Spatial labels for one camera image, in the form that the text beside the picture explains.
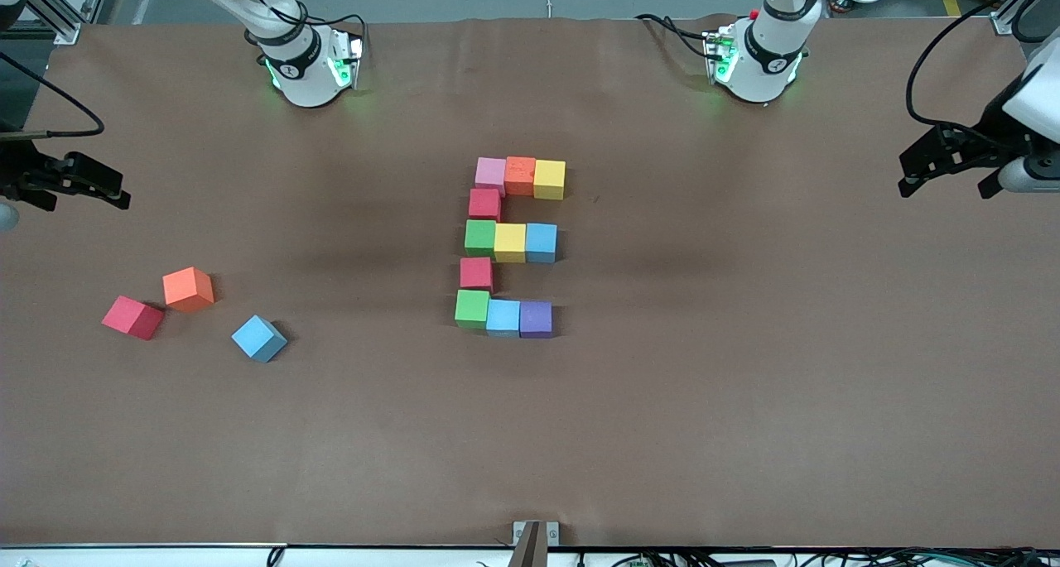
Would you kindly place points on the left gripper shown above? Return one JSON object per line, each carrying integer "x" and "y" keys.
{"x": 991, "y": 141}

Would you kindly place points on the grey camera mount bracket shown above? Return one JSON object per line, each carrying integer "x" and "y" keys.
{"x": 534, "y": 542}

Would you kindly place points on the brown table cover sheet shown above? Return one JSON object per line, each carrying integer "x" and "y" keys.
{"x": 530, "y": 426}

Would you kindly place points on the red foam block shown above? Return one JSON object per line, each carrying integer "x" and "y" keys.
{"x": 132, "y": 317}
{"x": 484, "y": 204}
{"x": 477, "y": 274}

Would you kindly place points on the yellow foam block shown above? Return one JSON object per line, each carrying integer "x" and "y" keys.
{"x": 510, "y": 242}
{"x": 549, "y": 180}

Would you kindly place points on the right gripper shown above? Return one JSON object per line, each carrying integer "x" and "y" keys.
{"x": 18, "y": 175}

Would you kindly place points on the green foam block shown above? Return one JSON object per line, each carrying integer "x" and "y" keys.
{"x": 480, "y": 237}
{"x": 474, "y": 309}

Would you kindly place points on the orange foam block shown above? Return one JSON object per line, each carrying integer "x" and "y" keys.
{"x": 189, "y": 289}
{"x": 520, "y": 175}

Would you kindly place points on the purple foam block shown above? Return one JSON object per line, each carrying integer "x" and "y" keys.
{"x": 536, "y": 319}

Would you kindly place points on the pink foam block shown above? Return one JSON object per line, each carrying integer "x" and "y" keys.
{"x": 490, "y": 174}

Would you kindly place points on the blue foam block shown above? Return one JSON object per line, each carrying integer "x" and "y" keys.
{"x": 259, "y": 338}
{"x": 542, "y": 242}
{"x": 503, "y": 317}

